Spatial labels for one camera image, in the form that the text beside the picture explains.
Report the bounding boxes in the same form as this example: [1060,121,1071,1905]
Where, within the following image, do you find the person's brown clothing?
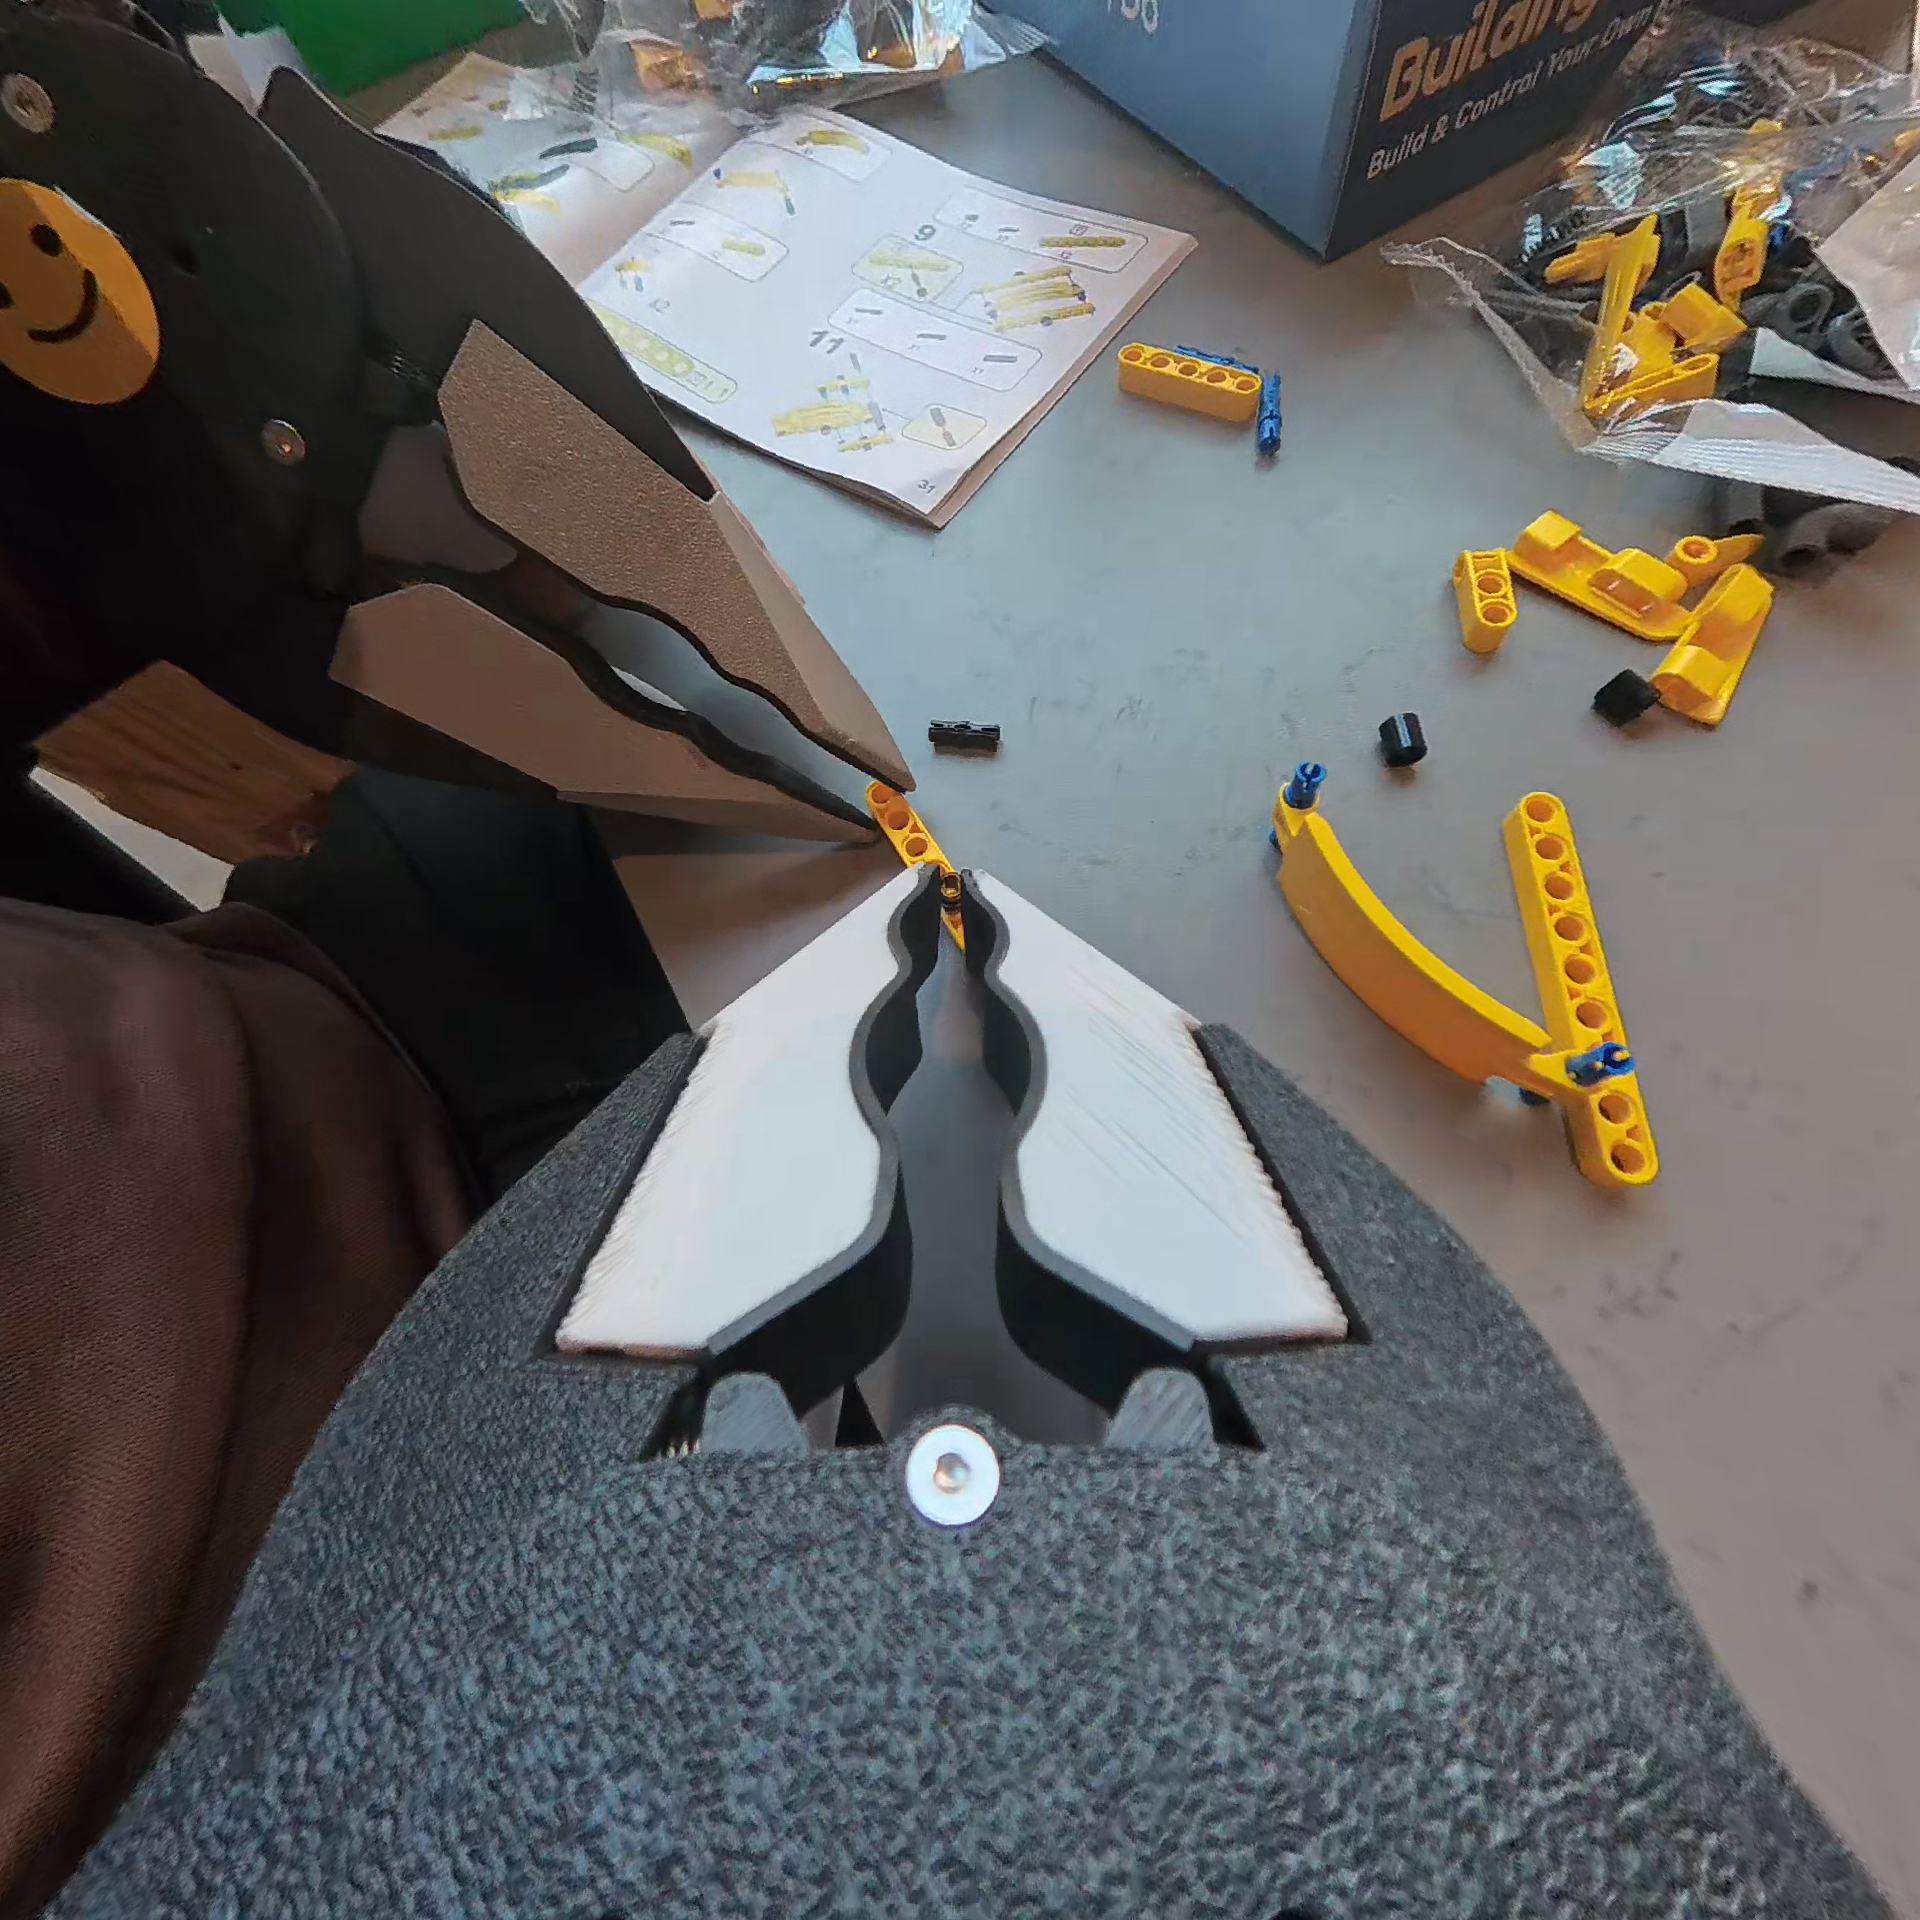
[0,897,505,1920]

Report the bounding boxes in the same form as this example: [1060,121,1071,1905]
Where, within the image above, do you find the yellow sloped panel piece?
[1649,561,1779,732]

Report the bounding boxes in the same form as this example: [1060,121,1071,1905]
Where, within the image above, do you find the open instruction booklet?
[374,53,1201,531]

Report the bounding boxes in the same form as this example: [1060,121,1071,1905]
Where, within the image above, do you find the yellow angled panel piece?
[1506,511,1693,644]

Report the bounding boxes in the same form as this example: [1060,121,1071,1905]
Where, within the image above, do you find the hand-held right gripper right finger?
[959,866,1355,1378]

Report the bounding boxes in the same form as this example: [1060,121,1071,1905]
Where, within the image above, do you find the yellow beam with blue pins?
[1116,340,1265,425]

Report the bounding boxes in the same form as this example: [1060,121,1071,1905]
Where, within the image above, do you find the grey desk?
[358,0,1920,1892]

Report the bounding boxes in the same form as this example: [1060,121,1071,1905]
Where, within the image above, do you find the clear bag of building parts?
[1380,23,1920,515]

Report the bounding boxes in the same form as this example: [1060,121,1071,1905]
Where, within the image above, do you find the yellow long holed beam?
[1505,792,1661,1192]

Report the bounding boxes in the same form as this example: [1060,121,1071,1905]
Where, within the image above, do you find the yellow short holed beam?
[1449,546,1518,657]

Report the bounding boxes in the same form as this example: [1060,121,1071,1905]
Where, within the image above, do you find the blue cardboard box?
[975,0,1715,260]

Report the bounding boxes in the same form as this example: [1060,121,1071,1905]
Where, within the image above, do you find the green box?
[211,0,505,96]

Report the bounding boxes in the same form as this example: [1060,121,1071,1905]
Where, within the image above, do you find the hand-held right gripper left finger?
[556,866,964,1378]

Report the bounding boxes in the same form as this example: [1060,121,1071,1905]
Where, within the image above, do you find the yellow curved panel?
[1270,779,1565,1108]

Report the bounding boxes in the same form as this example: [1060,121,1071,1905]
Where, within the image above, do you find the person's dark trousers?
[221,769,695,1204]

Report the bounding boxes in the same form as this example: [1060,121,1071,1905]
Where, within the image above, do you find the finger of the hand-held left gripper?
[431,317,921,793]
[327,583,884,849]

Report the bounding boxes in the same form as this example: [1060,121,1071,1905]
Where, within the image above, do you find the clear plastic bag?
[547,0,1055,111]

